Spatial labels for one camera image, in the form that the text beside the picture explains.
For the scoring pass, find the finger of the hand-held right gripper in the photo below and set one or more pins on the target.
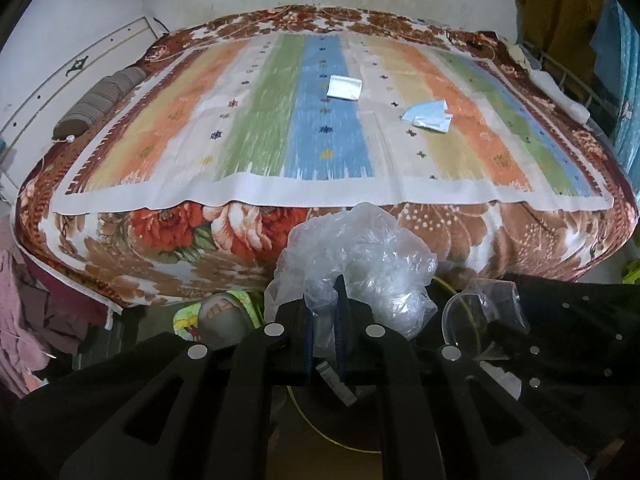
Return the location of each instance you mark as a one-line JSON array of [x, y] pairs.
[[575, 305], [560, 365]]

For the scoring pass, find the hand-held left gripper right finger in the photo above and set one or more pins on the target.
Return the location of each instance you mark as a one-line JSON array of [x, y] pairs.
[[342, 332]]

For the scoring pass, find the colourful striped mat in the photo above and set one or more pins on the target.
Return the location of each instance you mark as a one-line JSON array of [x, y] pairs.
[[265, 110]]

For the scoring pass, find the brown striped bolster pillow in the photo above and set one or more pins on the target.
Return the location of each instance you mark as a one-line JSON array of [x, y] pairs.
[[97, 102]]

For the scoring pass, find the clear plastic bag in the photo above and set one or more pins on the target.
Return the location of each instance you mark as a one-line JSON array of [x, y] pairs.
[[360, 255]]

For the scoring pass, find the dark red cloth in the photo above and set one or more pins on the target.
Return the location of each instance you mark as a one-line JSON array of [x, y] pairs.
[[65, 310]]

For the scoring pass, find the white paper packet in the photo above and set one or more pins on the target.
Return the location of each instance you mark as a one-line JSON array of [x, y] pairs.
[[345, 87]]

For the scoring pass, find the pink cloth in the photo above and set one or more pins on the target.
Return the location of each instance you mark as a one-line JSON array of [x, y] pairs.
[[20, 340]]

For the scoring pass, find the brown floral blanket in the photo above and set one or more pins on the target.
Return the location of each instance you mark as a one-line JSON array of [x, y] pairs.
[[150, 260]]

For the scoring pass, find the clear plastic cup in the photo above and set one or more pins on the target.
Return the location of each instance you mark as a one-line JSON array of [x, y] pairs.
[[475, 310]]

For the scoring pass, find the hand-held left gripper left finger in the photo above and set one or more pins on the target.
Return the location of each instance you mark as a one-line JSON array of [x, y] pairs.
[[307, 332]]

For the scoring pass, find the neon green cloth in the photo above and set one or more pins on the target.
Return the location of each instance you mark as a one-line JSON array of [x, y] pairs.
[[255, 305]]

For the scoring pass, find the yellow hanging garment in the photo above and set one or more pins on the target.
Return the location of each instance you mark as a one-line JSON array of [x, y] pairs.
[[555, 5]]

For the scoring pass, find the blue and white wrapper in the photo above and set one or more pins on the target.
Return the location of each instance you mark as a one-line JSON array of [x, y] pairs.
[[427, 115]]

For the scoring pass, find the person's foot in grey sandal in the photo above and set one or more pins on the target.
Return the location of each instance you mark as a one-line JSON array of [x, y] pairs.
[[220, 310]]

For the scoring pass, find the metal rack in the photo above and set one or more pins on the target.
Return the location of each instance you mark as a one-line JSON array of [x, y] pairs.
[[560, 72]]

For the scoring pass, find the white cloth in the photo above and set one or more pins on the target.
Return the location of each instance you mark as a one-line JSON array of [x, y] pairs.
[[557, 92]]

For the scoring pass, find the white wooden headboard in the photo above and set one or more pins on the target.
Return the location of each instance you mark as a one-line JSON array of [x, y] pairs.
[[50, 75]]

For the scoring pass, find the brown bin with gold rim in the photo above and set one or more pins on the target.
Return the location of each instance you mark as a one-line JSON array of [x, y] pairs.
[[350, 425]]

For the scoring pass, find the blue printed cloth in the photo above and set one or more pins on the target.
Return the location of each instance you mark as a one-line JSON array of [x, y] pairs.
[[622, 85]]

